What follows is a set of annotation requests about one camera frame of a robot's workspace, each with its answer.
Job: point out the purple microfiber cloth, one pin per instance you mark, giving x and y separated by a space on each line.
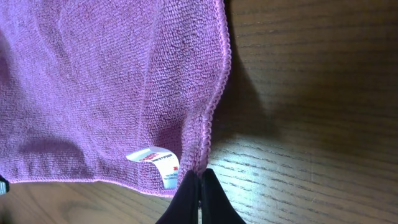
86 83

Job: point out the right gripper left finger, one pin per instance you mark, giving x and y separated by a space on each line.
183 208

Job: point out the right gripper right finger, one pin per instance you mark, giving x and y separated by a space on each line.
215 206

